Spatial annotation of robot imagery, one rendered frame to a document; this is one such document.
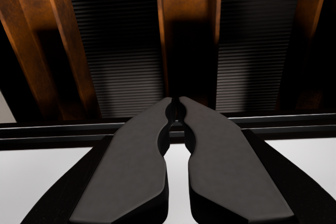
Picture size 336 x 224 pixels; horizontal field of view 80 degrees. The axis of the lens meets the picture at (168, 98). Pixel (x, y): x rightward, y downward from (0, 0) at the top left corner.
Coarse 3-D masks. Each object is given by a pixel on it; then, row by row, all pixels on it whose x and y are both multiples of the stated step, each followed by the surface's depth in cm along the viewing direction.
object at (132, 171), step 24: (144, 120) 10; (168, 120) 11; (120, 144) 8; (144, 144) 8; (168, 144) 10; (96, 168) 7; (120, 168) 7; (144, 168) 7; (96, 192) 6; (120, 192) 6; (144, 192) 6; (168, 192) 8; (72, 216) 6; (96, 216) 6; (120, 216) 6; (144, 216) 6
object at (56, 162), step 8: (40, 152) 21; (48, 152) 21; (56, 152) 21; (64, 152) 21; (72, 152) 21; (80, 152) 21; (40, 160) 22; (48, 160) 22; (56, 160) 22; (64, 160) 22; (72, 160) 22; (48, 168) 22; (56, 168) 22; (64, 168) 22; (48, 176) 23; (56, 176) 23
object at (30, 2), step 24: (0, 0) 26; (24, 0) 30; (48, 0) 30; (24, 24) 30; (48, 24) 31; (72, 24) 30; (24, 48) 30; (48, 48) 33; (72, 48) 30; (24, 72) 30; (48, 72) 35; (72, 72) 30; (48, 96) 35; (72, 96) 37; (96, 96) 37; (48, 120) 35
